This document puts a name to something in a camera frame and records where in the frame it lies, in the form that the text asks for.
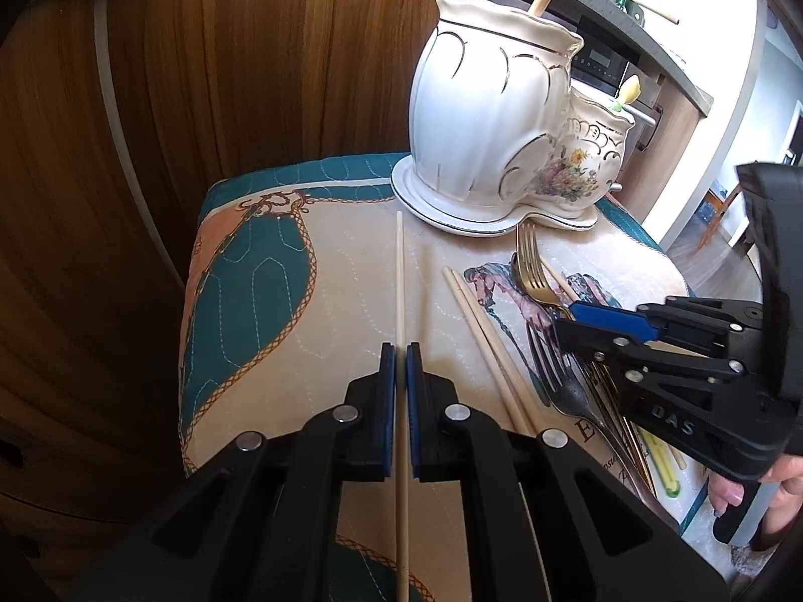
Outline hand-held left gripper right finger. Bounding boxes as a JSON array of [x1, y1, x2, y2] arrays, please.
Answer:
[[405, 344, 732, 602]]

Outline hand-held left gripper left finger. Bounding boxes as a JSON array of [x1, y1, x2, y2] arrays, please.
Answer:
[[69, 344, 398, 602]]

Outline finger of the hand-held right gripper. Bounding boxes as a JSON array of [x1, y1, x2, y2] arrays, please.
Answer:
[[570, 296, 763, 352], [555, 319, 744, 390]]

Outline silver fork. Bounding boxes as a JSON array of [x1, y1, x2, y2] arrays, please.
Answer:
[[525, 323, 650, 496]]

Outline silver spoon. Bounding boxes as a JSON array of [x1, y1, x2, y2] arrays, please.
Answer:
[[551, 378, 628, 446]]

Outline yellow-green plastic utensil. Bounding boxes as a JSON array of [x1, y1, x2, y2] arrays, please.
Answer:
[[646, 432, 682, 499]]

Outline gold fork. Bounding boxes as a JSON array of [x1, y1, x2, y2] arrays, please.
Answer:
[[515, 222, 656, 498]]

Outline white ceramic utensil holder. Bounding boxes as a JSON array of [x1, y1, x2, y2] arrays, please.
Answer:
[[390, 0, 636, 238]]

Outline person's right hand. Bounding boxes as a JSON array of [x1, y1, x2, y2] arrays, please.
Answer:
[[708, 451, 803, 553]]

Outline printed quilted mat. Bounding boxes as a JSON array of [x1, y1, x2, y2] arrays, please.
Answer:
[[179, 154, 699, 602]]

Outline wooden chair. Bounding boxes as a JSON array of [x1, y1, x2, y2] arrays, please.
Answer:
[[696, 185, 747, 252]]

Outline pale yellow plastic spoon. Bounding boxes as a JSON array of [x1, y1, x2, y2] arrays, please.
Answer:
[[611, 74, 642, 115]]

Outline wooden cabinet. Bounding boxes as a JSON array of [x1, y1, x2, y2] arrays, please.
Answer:
[[0, 0, 484, 602]]

